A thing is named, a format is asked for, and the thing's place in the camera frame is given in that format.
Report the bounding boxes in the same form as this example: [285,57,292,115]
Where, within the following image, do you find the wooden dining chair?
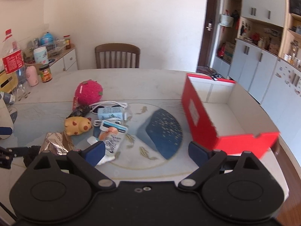
[94,43,141,69]

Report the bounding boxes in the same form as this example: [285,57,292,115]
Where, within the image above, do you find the grey wall cabinet unit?
[215,0,300,158]

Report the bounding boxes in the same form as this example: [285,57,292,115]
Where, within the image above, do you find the black snack wrapper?
[67,105,91,118]

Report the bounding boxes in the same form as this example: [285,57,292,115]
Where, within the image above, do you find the white patterned cup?
[33,47,49,65]

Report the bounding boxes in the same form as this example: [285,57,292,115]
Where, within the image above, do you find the pink small bottle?
[26,66,39,87]

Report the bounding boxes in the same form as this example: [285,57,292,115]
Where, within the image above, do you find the light blue small carton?
[97,106,123,120]

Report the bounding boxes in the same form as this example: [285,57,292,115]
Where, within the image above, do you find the white steel tumbler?
[0,97,14,139]

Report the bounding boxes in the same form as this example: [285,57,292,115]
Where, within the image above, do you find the white sideboard cabinet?
[24,44,79,77]

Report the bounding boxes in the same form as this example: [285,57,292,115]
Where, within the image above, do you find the silver foil snack bag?
[39,131,74,156]

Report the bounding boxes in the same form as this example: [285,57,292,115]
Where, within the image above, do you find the white sunglasses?
[89,101,128,114]

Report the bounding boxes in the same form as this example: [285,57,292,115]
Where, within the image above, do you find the sauce jar black lid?
[39,64,52,83]

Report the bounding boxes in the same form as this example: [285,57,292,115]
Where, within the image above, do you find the red cardboard shoe box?
[182,73,280,158]

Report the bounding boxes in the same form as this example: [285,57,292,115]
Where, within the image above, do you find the white blue snack packet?
[98,120,128,157]

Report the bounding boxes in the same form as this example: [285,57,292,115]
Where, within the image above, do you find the white plush badge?
[85,136,115,167]

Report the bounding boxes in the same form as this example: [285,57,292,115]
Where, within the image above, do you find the pink fuzzy strawberry plush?
[74,80,103,105]

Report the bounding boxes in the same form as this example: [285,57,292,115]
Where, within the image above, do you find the yellow capybara toy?
[64,116,92,136]

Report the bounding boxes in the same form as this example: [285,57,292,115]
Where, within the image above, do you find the white usb cable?
[93,114,133,129]

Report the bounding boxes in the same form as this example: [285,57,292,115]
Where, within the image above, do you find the large cola bottle red label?
[1,29,30,101]

